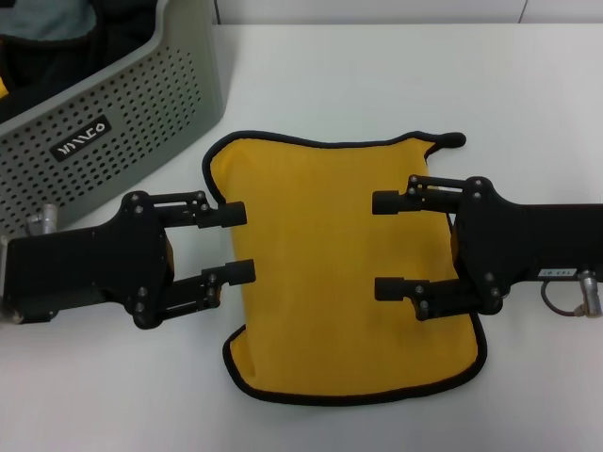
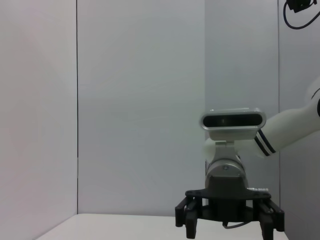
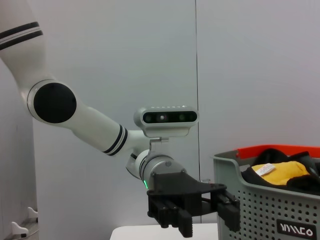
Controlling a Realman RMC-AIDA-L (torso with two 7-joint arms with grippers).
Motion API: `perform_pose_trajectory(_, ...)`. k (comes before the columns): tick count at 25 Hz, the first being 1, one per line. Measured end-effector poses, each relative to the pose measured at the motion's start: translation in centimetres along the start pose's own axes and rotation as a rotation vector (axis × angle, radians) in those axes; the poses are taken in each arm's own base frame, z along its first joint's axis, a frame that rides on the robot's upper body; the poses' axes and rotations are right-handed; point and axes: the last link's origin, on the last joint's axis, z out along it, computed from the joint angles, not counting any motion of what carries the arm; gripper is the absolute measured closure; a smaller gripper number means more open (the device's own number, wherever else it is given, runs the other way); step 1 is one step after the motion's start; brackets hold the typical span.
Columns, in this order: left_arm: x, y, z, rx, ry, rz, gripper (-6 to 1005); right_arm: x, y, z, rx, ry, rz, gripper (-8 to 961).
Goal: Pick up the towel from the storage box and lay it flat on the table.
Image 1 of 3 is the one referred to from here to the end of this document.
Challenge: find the grey perforated storage basket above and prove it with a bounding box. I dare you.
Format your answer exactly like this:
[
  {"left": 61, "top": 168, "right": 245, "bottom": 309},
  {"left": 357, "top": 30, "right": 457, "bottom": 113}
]
[{"left": 0, "top": 0, "right": 226, "bottom": 239}]

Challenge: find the left gripper cable with plug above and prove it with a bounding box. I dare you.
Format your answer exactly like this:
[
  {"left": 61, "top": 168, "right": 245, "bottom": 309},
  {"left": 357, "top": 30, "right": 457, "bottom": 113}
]
[{"left": 25, "top": 203, "right": 60, "bottom": 236}]

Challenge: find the grey-teal towel with black trim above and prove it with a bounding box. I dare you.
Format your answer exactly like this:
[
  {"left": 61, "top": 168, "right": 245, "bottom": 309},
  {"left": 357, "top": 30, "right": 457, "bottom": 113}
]
[{"left": 0, "top": 8, "right": 98, "bottom": 47}]

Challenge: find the gripper cable with plug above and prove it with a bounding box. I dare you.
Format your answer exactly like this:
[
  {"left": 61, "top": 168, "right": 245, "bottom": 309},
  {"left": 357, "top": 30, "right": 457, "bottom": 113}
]
[
  {"left": 540, "top": 267, "right": 603, "bottom": 320},
  {"left": 25, "top": 203, "right": 60, "bottom": 236}
]

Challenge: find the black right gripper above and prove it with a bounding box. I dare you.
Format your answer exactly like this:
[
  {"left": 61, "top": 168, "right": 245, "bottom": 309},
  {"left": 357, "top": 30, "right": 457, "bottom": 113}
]
[{"left": 371, "top": 173, "right": 603, "bottom": 323}]

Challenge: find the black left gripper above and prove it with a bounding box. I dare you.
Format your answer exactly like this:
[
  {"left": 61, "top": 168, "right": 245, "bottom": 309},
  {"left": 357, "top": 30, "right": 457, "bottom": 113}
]
[{"left": 7, "top": 191, "right": 174, "bottom": 331}]

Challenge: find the right gripper cable with plug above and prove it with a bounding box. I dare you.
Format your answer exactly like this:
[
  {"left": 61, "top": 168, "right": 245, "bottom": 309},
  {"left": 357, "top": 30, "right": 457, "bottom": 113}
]
[{"left": 540, "top": 267, "right": 603, "bottom": 320}]

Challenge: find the black cloth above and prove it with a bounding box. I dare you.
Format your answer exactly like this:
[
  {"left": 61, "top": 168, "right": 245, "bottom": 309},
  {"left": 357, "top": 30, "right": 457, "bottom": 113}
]
[{"left": 0, "top": 0, "right": 157, "bottom": 93}]

